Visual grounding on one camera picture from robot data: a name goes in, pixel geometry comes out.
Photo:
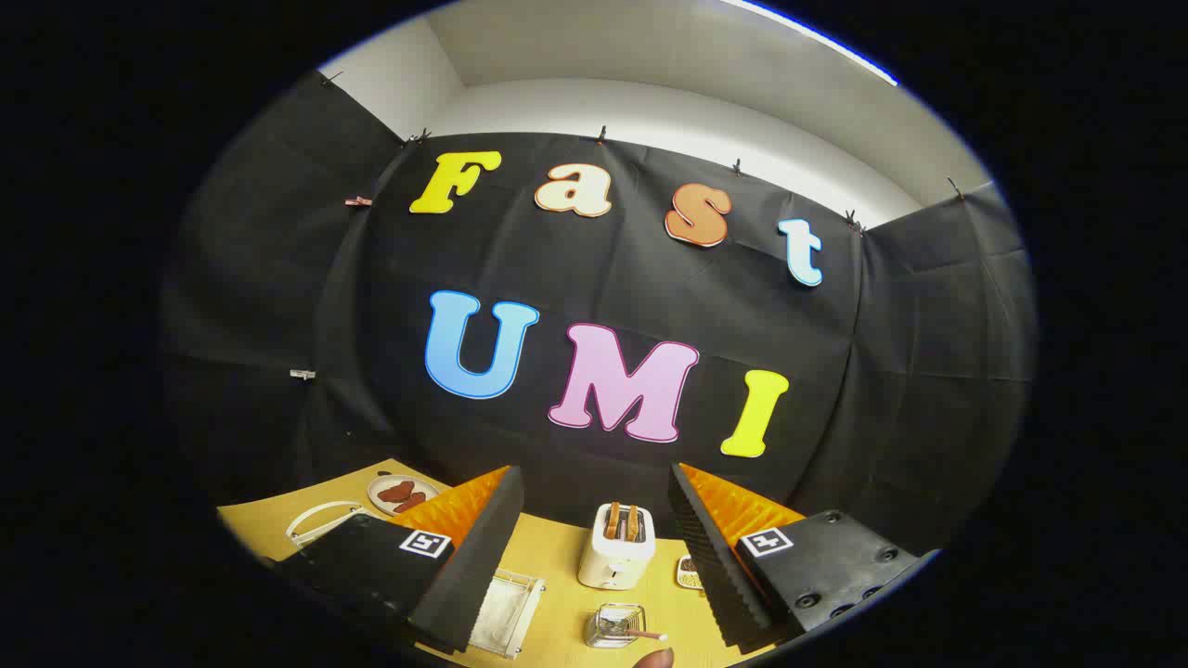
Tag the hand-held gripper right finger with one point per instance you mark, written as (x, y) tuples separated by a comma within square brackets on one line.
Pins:
[(707, 557)]

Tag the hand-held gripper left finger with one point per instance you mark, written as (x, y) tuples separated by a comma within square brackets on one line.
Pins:
[(483, 557)]

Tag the white dish rack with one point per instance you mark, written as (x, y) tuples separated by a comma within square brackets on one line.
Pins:
[(506, 612)]

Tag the small plate with sausages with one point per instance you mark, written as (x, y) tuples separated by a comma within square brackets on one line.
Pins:
[(382, 506)]

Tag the white divided snack tray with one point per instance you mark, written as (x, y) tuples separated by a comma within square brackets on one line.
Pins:
[(688, 573)]

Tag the toast bread slice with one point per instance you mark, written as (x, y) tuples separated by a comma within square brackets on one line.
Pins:
[(613, 521), (632, 524)]

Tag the brown sausage piece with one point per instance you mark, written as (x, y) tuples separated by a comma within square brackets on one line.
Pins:
[(411, 501), (392, 490)]

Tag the white toaster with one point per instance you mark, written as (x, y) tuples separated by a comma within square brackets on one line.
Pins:
[(614, 561)]

